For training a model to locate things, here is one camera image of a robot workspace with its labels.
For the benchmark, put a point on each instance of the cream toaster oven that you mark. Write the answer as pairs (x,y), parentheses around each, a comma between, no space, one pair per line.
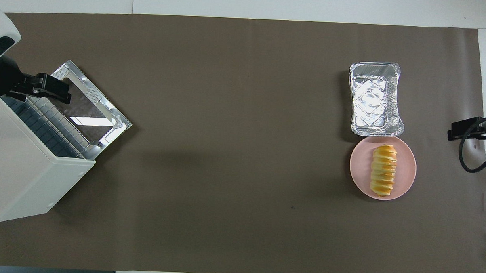
(23,177)

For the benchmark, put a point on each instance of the brown paper table mat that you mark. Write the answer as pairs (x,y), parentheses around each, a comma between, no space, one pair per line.
(239,233)

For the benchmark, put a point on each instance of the sliced yellow bread loaf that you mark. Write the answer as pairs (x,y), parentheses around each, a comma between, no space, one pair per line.
(383,169)

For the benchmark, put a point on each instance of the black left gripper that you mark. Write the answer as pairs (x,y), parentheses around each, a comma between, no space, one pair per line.
(2,77)

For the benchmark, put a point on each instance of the aluminium foil tray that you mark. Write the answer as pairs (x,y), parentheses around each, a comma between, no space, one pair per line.
(369,100)

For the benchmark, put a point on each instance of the pink round plate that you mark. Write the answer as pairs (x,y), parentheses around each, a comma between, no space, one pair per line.
(361,169)

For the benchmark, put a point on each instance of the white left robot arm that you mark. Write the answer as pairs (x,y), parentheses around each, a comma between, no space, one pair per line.
(0,23)

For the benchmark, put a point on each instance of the glass oven door metal frame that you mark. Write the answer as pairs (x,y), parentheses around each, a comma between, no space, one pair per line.
(86,106)

